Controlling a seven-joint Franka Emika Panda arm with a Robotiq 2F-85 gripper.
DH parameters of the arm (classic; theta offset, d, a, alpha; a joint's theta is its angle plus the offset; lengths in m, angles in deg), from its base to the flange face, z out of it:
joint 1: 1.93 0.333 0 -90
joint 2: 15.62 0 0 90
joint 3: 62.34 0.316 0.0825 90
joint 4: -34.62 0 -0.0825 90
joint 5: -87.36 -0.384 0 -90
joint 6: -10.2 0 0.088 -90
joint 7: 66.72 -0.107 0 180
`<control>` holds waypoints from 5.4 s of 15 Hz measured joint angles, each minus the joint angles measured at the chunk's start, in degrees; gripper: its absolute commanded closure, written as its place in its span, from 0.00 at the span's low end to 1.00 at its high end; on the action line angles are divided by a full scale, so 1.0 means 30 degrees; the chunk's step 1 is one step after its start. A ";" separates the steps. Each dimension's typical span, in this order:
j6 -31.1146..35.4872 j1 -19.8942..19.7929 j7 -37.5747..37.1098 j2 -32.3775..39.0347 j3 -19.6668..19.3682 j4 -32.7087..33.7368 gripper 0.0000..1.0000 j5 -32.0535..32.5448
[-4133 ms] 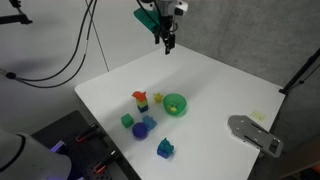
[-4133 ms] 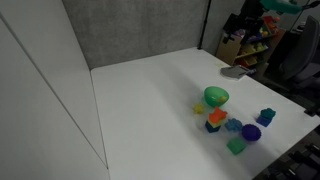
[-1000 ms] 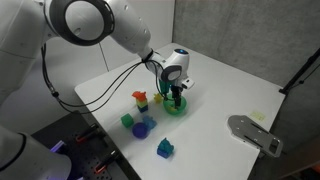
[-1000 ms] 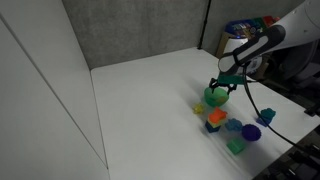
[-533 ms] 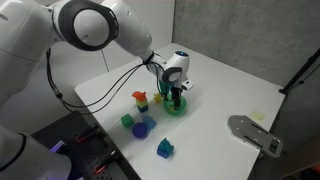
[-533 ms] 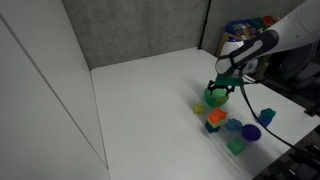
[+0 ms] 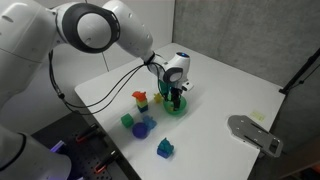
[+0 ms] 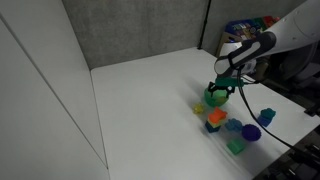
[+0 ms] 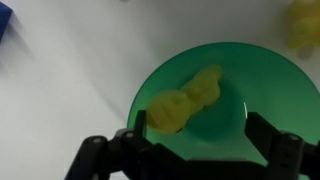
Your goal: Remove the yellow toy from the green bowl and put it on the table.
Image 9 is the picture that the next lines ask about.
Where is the yellow star toy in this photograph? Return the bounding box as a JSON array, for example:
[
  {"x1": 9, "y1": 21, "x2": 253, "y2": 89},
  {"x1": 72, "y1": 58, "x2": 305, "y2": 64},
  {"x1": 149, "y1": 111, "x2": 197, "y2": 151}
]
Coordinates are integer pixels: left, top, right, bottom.
[{"x1": 286, "y1": 0, "x2": 320, "y2": 51}]

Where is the teal and blue block toy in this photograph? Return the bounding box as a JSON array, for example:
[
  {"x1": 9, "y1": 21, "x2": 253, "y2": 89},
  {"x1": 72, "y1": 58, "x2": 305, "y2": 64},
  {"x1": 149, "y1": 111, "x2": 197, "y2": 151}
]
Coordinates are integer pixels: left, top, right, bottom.
[{"x1": 0, "y1": 1, "x2": 14, "y2": 43}]

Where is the yellow rubber toy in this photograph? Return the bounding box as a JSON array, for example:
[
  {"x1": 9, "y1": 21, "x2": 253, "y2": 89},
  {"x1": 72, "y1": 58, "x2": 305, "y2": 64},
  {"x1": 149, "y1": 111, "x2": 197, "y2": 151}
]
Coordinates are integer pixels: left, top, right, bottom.
[{"x1": 146, "y1": 64, "x2": 224, "y2": 135}]

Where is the green translucent bowl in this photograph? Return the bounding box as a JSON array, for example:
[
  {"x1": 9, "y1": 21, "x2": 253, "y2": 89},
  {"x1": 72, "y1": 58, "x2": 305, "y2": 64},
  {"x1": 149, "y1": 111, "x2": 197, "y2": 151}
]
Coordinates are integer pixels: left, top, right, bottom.
[{"x1": 126, "y1": 41, "x2": 320, "y2": 168}]

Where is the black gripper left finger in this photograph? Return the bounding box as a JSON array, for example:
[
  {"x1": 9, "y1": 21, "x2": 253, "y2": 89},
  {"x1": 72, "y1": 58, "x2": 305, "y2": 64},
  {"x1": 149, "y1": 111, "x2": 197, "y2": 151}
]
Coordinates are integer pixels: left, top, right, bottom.
[{"x1": 64, "y1": 109, "x2": 174, "y2": 180}]

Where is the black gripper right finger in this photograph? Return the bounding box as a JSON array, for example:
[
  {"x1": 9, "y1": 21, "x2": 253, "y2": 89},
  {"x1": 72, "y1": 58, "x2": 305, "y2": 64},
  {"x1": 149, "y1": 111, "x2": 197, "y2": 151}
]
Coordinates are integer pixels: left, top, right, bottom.
[{"x1": 246, "y1": 111, "x2": 320, "y2": 180}]

